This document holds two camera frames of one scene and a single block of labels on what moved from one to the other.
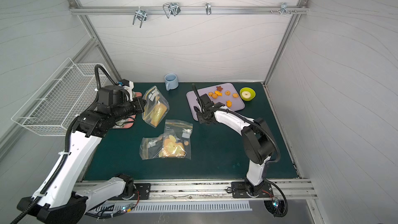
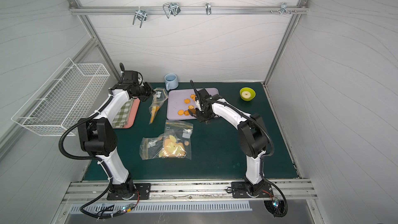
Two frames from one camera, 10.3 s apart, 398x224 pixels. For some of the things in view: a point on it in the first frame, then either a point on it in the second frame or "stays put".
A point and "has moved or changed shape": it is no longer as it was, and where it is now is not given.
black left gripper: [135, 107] to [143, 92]
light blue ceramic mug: [171, 81] stays put
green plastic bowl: [247, 94] stays put
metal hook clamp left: [141, 15] stays put
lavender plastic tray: [224, 93] to [180, 101]
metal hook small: [208, 9] stays put
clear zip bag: [156, 107] has moved or changed shape
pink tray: [129, 124] stays put
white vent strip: [110, 207] stays put
